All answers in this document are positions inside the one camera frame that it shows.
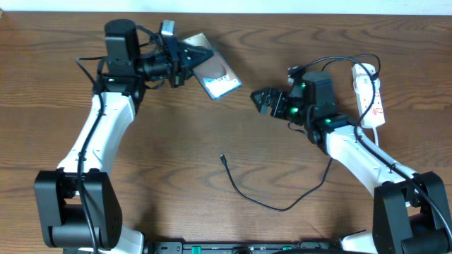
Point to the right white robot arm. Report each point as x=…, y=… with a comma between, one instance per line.
x=411, y=213

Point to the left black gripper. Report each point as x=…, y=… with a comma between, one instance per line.
x=177, y=61

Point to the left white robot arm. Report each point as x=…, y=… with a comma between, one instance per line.
x=77, y=206

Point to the white power strip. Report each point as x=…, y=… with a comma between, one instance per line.
x=364, y=93

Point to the bronze Galaxy smartphone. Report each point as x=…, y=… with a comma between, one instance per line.
x=215, y=75

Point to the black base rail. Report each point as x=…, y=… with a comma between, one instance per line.
x=173, y=247

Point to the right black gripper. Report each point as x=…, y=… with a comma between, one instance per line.
x=281, y=98

